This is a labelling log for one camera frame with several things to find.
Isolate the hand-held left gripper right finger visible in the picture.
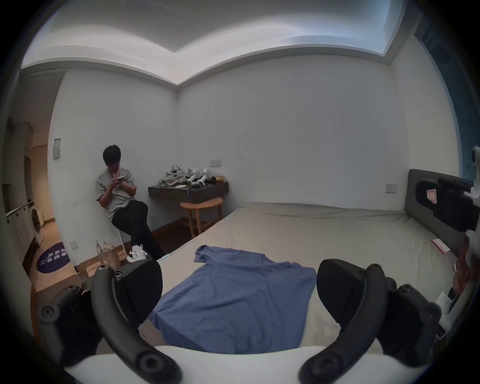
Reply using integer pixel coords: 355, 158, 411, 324
298, 259, 443, 384

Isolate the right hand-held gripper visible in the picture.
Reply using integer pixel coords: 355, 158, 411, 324
415, 145, 480, 339

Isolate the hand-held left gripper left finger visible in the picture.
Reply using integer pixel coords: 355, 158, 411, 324
37, 259, 183, 384

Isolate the person's right hand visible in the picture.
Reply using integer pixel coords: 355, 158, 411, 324
451, 240, 472, 298

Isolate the grey padded headboard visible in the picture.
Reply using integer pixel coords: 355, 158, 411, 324
404, 169, 474, 259

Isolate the clear plastic bag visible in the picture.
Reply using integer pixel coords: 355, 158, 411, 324
95, 240, 121, 269

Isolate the bed with beige sheet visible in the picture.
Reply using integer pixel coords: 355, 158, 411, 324
138, 202, 466, 355

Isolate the round dark blue floor mat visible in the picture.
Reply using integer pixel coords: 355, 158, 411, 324
36, 242, 68, 275

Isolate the white washing machine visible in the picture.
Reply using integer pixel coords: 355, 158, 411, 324
31, 208, 46, 245

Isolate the blue shirt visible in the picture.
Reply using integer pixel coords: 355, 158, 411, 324
148, 245, 318, 355

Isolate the round wooden stool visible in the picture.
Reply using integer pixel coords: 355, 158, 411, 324
180, 198, 224, 238

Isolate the dark wall-mounted shelf with grippers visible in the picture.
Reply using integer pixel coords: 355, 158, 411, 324
148, 164, 230, 205

